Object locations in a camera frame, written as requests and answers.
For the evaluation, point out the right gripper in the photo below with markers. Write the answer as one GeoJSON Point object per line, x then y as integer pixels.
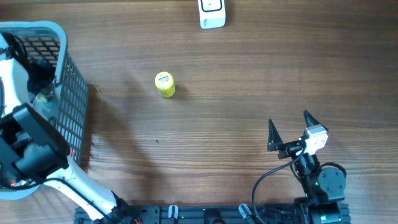
{"type": "Point", "coordinates": [275, 140]}

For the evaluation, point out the yellow lid jar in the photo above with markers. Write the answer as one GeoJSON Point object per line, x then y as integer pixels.
{"type": "Point", "coordinates": [164, 83]}

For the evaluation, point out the silver top tin can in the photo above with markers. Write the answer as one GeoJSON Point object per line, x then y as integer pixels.
{"type": "Point", "coordinates": [45, 96]}

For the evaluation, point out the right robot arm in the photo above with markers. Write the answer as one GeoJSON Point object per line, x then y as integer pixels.
{"type": "Point", "coordinates": [323, 184]}

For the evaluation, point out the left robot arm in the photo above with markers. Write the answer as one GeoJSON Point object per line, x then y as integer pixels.
{"type": "Point", "coordinates": [35, 149]}

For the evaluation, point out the white barcode scanner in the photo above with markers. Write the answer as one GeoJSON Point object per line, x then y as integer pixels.
{"type": "Point", "coordinates": [212, 13]}

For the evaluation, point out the grey plastic mesh basket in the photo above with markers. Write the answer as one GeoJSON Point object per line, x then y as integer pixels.
{"type": "Point", "coordinates": [43, 106]}

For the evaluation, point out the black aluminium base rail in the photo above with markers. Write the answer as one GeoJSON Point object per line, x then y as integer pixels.
{"type": "Point", "coordinates": [217, 214]}

